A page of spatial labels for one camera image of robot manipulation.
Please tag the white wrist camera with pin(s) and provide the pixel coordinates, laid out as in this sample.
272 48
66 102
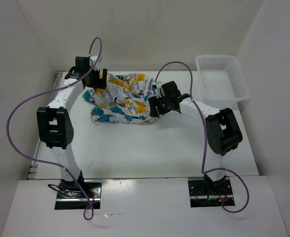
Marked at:
95 60
158 89

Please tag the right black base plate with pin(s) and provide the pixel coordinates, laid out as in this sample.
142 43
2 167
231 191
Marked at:
205 193

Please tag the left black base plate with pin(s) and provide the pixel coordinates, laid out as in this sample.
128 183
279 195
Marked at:
74 199

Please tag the aluminium table edge rail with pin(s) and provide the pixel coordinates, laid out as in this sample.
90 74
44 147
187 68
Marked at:
40 150

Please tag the white plastic mesh basket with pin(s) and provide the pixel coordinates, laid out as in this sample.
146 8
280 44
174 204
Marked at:
222 82

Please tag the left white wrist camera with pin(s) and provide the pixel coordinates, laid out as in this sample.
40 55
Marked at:
95 60

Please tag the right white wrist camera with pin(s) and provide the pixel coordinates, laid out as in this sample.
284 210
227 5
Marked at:
158 89

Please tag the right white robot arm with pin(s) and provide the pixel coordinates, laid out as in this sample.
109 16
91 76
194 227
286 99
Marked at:
221 131

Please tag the colourful printed shorts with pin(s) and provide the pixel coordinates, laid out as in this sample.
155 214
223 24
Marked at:
124 100

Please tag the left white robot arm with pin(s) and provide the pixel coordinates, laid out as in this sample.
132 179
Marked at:
55 127

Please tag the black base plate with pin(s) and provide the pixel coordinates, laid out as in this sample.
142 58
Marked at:
205 193
74 199

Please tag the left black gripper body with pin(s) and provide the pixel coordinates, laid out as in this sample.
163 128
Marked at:
94 82

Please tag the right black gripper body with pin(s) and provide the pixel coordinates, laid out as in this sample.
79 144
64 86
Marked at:
164 106

